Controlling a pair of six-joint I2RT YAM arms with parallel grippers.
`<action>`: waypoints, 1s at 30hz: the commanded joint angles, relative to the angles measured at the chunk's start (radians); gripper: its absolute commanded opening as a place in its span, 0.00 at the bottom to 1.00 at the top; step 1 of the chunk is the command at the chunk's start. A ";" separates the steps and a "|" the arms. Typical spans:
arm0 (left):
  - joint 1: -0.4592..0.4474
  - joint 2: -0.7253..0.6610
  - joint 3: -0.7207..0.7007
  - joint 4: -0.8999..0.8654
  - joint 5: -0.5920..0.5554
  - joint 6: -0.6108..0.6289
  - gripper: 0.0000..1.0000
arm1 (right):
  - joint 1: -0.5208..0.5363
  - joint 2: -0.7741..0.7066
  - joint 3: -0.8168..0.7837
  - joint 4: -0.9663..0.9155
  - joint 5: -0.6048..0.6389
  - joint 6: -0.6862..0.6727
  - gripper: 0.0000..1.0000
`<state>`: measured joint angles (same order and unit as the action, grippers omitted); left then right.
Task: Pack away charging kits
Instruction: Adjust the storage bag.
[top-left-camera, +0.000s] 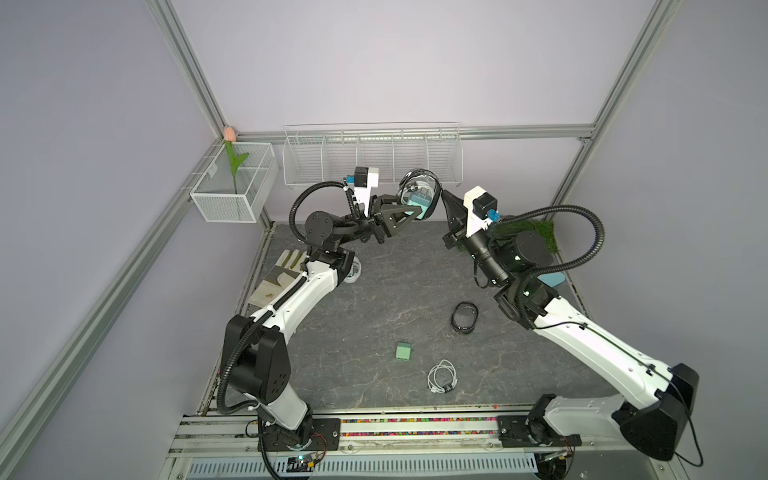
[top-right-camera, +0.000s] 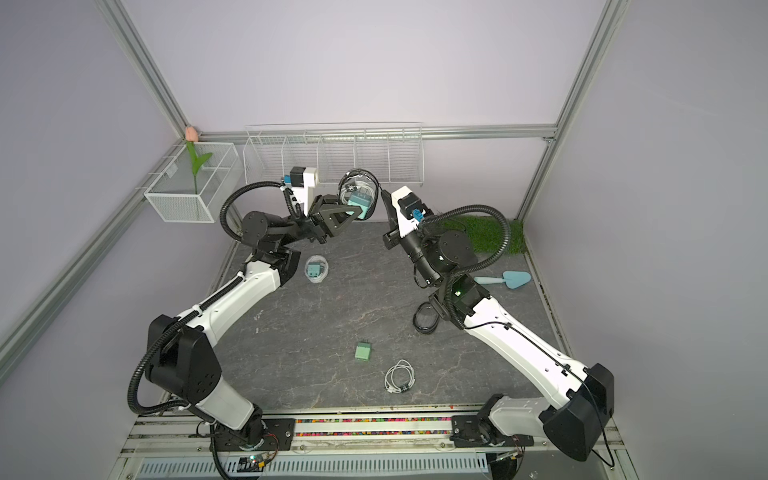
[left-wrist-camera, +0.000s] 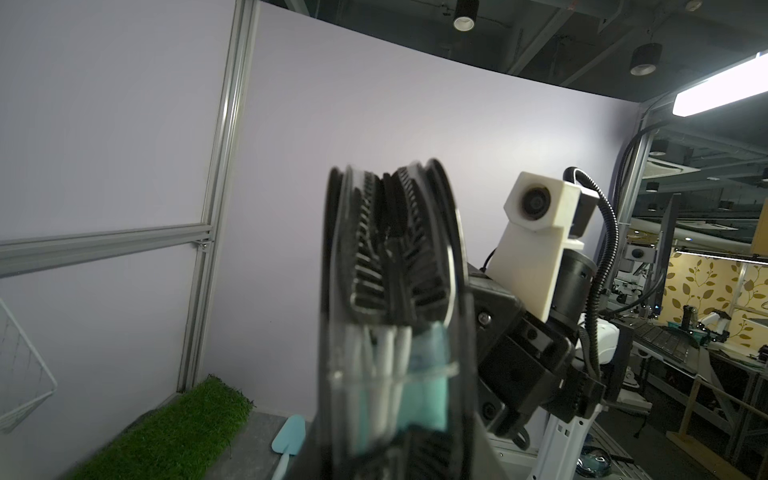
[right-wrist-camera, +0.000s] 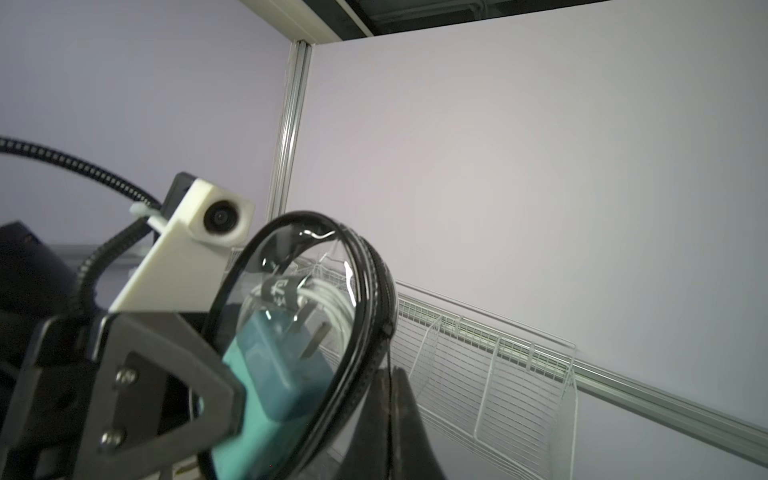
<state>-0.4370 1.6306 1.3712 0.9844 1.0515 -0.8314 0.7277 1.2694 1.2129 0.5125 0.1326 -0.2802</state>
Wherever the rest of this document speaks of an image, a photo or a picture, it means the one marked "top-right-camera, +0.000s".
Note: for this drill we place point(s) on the green artificial grass mat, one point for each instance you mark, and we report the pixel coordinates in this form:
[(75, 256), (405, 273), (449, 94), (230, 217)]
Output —
[(485, 233)]

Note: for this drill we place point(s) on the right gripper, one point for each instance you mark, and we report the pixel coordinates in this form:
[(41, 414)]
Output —
[(395, 238)]

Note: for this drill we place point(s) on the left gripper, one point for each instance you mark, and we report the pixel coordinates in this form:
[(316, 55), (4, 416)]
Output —
[(316, 222)]

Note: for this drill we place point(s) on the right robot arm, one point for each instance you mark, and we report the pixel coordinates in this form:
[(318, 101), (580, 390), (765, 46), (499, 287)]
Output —
[(579, 399)]

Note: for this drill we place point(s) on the teal charger cube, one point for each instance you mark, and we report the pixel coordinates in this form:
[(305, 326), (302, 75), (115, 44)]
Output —
[(363, 201), (314, 271)]

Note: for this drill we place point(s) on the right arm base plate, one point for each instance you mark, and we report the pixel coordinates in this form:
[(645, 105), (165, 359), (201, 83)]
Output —
[(472, 431)]

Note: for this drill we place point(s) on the teal garden trowel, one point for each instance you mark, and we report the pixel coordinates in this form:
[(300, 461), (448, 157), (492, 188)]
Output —
[(511, 279)]

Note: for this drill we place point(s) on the green charger cube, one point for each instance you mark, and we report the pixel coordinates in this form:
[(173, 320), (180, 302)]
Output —
[(363, 351)]

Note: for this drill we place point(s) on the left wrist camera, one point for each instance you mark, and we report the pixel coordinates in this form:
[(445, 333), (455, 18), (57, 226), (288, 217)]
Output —
[(300, 182)]

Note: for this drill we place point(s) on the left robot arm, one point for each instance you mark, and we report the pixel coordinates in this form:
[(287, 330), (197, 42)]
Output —
[(180, 368)]

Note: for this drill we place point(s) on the clear round pouch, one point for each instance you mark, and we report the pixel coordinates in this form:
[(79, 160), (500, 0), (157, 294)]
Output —
[(322, 261)]

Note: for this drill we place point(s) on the white wire shelf basket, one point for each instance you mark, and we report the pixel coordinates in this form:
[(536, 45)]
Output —
[(392, 151)]

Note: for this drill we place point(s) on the artificial pink tulip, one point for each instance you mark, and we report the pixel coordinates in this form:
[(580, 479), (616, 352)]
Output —
[(196, 160)]

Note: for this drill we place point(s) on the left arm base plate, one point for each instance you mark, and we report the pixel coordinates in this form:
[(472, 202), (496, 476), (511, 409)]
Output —
[(273, 433)]

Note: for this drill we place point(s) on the white mesh box basket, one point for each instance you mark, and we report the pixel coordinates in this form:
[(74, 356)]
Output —
[(171, 192)]

